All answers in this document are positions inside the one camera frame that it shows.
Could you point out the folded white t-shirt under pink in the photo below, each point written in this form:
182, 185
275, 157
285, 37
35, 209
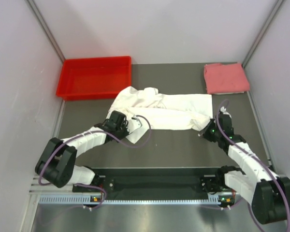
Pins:
224, 93

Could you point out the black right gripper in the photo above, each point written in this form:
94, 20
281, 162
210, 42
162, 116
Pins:
205, 134

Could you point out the red plastic bin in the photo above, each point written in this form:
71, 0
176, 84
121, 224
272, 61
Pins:
94, 78

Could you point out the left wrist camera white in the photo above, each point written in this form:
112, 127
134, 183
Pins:
135, 123

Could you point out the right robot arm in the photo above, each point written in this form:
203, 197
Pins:
267, 193

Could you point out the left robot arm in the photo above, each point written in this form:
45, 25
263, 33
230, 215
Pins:
56, 165

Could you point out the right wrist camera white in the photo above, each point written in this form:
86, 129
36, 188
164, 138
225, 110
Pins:
223, 110

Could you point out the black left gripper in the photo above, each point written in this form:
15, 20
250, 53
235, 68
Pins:
125, 125

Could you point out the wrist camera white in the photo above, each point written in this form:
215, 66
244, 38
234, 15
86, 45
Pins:
223, 110
135, 123

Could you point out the white t-shirt with red print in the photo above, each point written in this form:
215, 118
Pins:
164, 112

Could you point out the grey slotted cable duct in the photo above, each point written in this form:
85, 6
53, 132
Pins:
93, 200

